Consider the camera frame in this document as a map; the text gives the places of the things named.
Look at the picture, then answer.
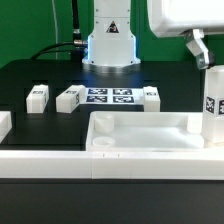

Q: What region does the white desk tabletop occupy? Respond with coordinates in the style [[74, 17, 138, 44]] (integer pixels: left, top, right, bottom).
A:
[[85, 110, 224, 153]]

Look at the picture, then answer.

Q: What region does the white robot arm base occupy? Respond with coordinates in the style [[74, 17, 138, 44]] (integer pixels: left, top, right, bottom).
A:
[[82, 0, 140, 73]]

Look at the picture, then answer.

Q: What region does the white thin cable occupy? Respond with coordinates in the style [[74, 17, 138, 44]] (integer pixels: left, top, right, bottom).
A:
[[51, 0, 60, 61]]

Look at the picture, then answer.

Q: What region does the white front fence bar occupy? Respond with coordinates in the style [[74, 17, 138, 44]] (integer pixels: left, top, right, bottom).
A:
[[0, 150, 224, 180]]

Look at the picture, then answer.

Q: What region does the white left fence block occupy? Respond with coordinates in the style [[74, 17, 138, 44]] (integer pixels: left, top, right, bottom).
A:
[[0, 111, 12, 143]]

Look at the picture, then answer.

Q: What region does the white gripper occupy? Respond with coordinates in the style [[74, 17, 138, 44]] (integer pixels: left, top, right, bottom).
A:
[[147, 0, 224, 70]]

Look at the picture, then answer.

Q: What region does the black cable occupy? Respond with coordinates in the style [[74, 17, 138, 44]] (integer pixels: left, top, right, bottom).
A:
[[30, 0, 88, 60]]

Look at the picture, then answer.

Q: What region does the fiducial marker sheet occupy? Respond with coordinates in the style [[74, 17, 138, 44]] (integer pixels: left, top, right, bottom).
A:
[[81, 88, 143, 105]]

